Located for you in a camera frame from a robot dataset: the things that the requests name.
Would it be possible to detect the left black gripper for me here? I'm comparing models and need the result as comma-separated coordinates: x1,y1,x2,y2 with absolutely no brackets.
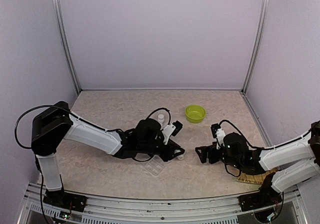
139,138,185,163

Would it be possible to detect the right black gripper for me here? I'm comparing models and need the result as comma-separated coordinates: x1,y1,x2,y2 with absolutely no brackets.
195,141,242,169

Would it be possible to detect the small white pill bottle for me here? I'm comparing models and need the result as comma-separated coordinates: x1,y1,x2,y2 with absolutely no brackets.
177,154,184,160

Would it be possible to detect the clear plastic pill organizer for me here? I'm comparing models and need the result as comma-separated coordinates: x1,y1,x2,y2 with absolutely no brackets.
145,156,165,177

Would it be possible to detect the large white pill bottle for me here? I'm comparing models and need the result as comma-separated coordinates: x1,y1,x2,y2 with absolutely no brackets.
157,114,165,124

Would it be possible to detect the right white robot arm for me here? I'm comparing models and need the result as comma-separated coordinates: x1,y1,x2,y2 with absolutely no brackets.
195,121,320,206

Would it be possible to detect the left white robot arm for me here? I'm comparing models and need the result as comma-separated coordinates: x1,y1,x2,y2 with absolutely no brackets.
31,101,185,207

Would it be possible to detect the green plastic bowl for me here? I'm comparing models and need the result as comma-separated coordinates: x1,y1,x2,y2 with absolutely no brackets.
184,105,207,124

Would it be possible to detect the woven bamboo tray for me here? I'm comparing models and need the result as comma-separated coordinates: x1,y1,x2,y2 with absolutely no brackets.
236,167,279,185

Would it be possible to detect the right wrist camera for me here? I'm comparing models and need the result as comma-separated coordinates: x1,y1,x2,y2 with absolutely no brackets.
210,123,226,150

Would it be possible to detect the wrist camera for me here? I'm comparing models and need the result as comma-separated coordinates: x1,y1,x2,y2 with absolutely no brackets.
162,120,183,145
210,123,226,150

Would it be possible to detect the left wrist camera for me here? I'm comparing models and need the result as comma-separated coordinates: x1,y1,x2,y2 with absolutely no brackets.
162,120,183,145

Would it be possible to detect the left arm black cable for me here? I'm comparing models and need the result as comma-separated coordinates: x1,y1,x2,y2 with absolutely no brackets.
146,107,173,129

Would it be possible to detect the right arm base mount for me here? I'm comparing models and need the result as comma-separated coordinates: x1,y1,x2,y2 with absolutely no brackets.
238,187,283,212

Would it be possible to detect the right aluminium frame post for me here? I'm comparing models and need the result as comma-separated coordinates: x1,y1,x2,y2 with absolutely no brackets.
241,0,270,96

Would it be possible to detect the aluminium frame post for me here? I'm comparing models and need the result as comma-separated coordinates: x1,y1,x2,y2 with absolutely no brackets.
241,0,270,96
52,0,82,96

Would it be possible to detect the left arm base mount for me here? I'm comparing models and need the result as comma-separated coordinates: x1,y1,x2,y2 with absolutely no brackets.
42,176,88,213

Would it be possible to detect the aluminium front rail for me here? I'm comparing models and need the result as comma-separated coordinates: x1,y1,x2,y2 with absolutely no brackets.
15,183,310,224

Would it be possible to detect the left aluminium frame post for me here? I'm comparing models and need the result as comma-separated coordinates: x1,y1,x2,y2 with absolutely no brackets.
52,0,82,96

